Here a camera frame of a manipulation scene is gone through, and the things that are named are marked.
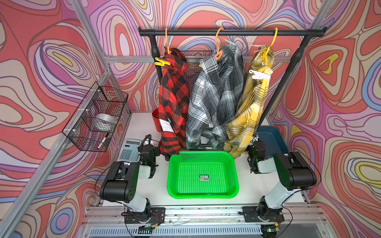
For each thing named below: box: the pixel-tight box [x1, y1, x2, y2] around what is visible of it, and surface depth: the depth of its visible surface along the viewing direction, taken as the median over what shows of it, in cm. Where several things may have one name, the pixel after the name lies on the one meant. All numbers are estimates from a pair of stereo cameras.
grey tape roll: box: [95, 113, 118, 125], surface depth 75 cm
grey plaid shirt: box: [186, 45, 245, 151], surface depth 65 cm
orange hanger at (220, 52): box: [215, 27, 224, 61], surface depth 60 cm
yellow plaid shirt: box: [224, 45, 275, 158], surface depth 60 cm
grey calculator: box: [117, 138, 142, 163], surface depth 97 cm
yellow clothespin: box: [154, 57, 172, 67], surface depth 53 cm
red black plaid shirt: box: [158, 47, 190, 156], surface depth 60 cm
